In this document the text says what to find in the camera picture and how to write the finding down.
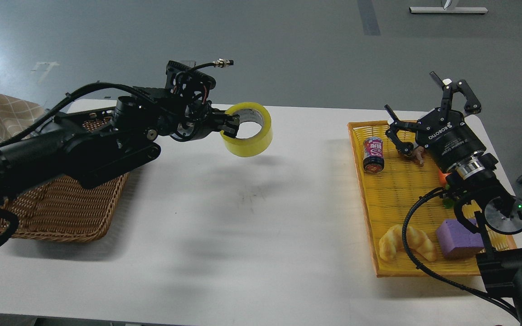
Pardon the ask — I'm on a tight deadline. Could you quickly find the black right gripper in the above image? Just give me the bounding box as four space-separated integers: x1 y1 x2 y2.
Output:
384 71 487 173

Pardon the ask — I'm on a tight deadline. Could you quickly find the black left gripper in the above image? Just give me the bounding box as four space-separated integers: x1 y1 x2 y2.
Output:
170 102 241 142

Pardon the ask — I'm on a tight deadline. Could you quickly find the yellow tape roll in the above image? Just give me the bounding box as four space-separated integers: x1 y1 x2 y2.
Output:
220 102 273 158

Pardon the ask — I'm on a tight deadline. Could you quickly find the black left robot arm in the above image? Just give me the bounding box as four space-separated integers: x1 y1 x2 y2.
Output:
0 58 241 247

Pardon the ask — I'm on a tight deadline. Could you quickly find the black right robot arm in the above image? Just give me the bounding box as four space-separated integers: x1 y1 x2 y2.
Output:
385 72 522 325

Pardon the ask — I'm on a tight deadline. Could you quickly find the brown toy frog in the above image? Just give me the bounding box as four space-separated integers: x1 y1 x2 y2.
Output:
400 143 426 167

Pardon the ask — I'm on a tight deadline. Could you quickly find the small pink drink can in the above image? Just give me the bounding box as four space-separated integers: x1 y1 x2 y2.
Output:
362 137 385 173

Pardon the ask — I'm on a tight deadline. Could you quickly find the yellow plastic basket tray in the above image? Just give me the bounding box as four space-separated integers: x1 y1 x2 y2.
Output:
347 120 517 277

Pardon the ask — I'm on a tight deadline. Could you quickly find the toy carrot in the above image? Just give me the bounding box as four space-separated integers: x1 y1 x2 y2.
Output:
438 169 455 209

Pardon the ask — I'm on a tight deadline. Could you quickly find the white stand base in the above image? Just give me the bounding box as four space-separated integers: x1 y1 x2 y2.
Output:
408 6 488 15

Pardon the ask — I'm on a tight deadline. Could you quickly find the purple foam block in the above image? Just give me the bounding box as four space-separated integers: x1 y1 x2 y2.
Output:
435 219 484 260

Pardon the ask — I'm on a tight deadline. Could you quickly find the toy croissant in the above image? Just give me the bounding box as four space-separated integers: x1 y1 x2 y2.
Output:
378 225 438 262

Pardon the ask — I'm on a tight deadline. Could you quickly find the brown wicker basket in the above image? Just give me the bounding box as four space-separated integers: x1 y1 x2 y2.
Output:
0 113 130 243

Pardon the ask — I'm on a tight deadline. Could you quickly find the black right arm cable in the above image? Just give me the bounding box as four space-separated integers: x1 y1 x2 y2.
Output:
401 187 520 320

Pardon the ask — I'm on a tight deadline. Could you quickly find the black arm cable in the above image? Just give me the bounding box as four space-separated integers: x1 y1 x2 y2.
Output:
401 187 520 320
0 59 235 150

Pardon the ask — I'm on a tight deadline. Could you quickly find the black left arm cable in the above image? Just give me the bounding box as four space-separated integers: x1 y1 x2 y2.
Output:
0 59 235 150

